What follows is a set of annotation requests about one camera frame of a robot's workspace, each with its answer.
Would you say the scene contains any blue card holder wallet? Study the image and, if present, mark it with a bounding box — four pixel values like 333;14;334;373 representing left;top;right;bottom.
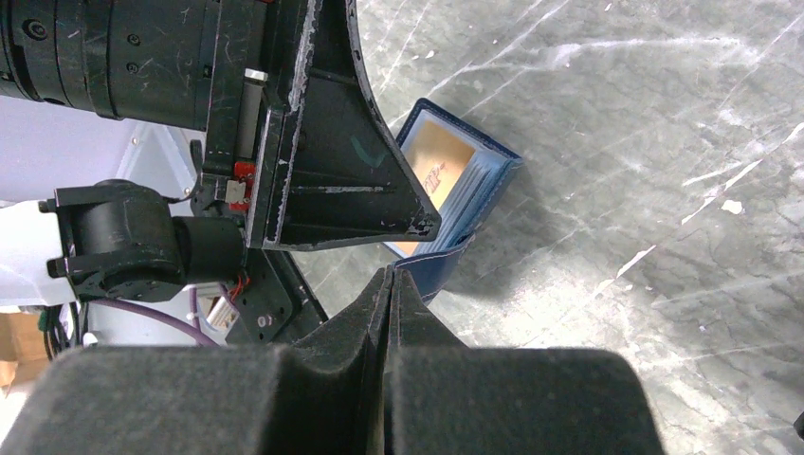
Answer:
384;98;522;303

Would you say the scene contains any orange credit card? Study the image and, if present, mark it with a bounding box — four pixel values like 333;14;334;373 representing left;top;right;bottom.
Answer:
393;116;479;258

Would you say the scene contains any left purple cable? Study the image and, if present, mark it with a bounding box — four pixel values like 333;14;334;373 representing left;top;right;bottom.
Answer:
82;295;221;349

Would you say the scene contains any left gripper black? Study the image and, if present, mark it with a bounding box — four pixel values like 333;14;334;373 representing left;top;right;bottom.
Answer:
192;1;441;251

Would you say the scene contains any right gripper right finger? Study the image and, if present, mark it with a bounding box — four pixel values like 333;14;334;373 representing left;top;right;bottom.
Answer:
385;271;664;454

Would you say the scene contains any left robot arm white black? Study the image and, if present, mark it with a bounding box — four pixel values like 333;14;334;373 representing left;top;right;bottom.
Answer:
1;1;441;343

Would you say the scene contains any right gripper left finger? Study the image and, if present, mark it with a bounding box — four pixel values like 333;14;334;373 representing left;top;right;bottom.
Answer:
1;267;393;454

